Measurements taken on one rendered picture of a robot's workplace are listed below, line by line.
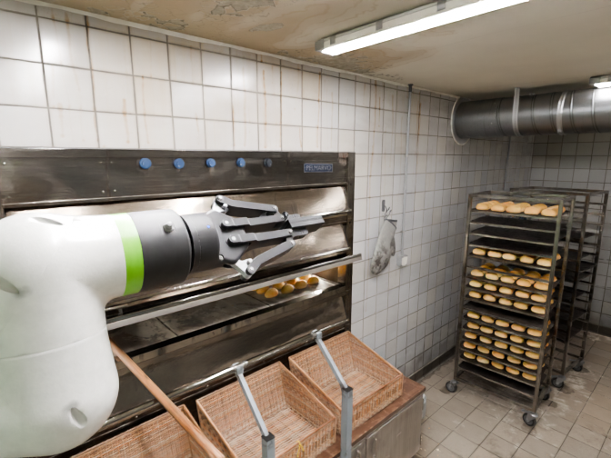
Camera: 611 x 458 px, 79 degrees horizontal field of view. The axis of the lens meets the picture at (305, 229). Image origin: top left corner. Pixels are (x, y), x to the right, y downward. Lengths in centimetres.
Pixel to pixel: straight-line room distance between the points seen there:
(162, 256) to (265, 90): 173
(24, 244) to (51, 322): 7
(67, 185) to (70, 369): 133
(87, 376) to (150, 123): 145
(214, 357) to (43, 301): 178
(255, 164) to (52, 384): 173
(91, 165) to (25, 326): 135
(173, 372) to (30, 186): 104
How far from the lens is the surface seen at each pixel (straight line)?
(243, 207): 54
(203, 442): 136
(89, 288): 42
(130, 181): 176
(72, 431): 44
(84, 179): 172
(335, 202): 243
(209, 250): 46
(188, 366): 209
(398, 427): 267
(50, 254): 40
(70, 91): 172
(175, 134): 182
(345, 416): 206
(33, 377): 42
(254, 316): 219
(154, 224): 44
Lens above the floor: 207
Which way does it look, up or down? 11 degrees down
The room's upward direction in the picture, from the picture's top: straight up
